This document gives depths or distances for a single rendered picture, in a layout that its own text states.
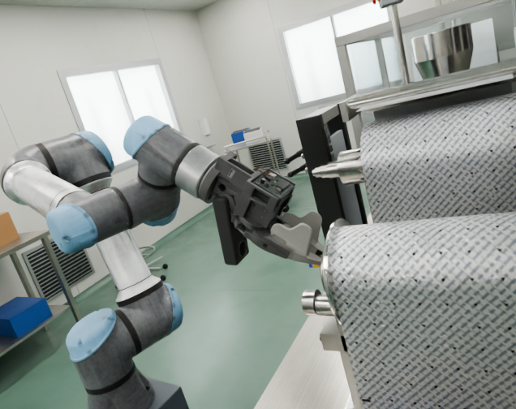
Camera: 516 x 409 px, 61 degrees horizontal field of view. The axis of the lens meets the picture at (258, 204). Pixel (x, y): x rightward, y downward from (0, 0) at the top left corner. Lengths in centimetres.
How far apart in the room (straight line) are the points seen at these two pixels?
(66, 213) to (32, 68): 415
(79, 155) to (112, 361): 46
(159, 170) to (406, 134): 39
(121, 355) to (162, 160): 53
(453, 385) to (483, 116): 38
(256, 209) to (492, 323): 32
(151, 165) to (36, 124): 398
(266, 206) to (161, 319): 55
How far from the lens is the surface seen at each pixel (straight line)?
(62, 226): 69
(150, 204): 74
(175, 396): 114
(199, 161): 65
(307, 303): 70
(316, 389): 99
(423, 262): 54
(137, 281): 108
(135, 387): 110
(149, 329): 107
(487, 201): 75
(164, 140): 68
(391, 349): 60
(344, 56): 154
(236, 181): 63
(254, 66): 675
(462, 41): 119
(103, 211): 71
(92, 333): 103
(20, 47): 483
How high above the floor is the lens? 153
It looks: 15 degrees down
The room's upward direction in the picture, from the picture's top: 16 degrees counter-clockwise
